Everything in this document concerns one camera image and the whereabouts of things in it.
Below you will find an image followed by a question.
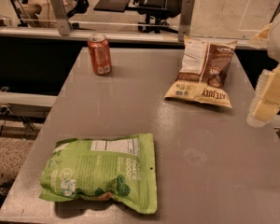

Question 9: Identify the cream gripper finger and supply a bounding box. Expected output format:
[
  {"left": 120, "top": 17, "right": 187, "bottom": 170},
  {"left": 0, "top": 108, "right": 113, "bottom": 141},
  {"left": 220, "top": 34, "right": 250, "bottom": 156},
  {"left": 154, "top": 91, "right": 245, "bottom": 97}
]
[
  {"left": 246, "top": 64, "right": 280, "bottom": 127},
  {"left": 248, "top": 23, "right": 272, "bottom": 45}
]

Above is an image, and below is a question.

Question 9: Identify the orange soda can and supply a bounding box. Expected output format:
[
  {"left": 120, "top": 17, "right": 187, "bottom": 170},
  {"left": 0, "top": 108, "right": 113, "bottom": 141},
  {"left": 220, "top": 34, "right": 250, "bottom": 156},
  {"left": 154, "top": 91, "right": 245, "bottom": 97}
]
[{"left": 88, "top": 34, "right": 112, "bottom": 76}]

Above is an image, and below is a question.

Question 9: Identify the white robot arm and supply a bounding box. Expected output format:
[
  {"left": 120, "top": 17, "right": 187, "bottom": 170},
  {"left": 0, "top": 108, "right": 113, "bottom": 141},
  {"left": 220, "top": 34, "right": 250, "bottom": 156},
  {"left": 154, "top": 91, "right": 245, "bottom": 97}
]
[{"left": 246, "top": 12, "right": 280, "bottom": 127}]

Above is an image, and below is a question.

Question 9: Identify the brown chip bag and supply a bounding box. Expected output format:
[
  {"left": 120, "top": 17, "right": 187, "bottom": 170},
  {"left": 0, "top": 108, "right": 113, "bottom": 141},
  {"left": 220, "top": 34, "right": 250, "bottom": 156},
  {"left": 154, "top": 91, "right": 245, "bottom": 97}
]
[{"left": 165, "top": 36, "right": 237, "bottom": 108}]

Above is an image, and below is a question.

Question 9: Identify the green snack bag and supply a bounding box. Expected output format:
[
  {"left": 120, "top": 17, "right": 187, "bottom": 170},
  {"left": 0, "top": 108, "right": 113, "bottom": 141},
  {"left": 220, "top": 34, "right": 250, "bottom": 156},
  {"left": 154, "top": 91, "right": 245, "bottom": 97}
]
[{"left": 40, "top": 133, "right": 158, "bottom": 214}]

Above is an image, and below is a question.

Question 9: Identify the grey side shelf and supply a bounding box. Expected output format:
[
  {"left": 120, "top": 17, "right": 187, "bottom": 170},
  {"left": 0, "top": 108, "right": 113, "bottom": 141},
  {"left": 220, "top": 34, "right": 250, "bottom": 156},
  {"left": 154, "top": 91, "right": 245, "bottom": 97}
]
[{"left": 0, "top": 91, "right": 57, "bottom": 118}]

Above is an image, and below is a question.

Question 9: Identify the far right metal bracket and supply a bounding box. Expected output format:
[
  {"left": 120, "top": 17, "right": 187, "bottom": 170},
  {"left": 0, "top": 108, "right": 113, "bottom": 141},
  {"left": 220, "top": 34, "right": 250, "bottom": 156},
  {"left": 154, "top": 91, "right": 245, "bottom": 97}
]
[{"left": 271, "top": 1, "right": 280, "bottom": 22}]

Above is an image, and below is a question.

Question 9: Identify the right metal rail bracket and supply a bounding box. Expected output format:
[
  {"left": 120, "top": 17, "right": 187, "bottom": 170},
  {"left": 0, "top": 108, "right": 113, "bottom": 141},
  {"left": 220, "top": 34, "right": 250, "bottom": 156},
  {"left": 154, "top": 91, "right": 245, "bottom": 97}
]
[{"left": 178, "top": 0, "right": 195, "bottom": 42}]

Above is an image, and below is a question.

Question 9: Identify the metal rail bracket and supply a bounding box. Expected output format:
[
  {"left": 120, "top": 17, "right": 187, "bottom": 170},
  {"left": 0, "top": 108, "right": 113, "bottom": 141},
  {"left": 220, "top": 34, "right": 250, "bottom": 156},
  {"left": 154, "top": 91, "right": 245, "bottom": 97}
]
[
  {"left": 178, "top": 0, "right": 195, "bottom": 42},
  {"left": 50, "top": 0, "right": 72, "bottom": 35}
]

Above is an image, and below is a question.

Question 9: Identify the left metal rail bracket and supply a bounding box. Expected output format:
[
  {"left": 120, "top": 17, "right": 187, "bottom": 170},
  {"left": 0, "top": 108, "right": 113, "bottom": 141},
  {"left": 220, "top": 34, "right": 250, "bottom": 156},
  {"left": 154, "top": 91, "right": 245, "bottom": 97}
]
[{"left": 50, "top": 0, "right": 72, "bottom": 35}]

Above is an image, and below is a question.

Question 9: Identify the metal horizontal rail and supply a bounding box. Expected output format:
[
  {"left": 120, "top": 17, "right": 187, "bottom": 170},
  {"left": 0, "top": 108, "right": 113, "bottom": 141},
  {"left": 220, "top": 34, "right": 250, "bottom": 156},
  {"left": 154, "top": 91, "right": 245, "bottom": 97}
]
[{"left": 0, "top": 26, "right": 267, "bottom": 50}]

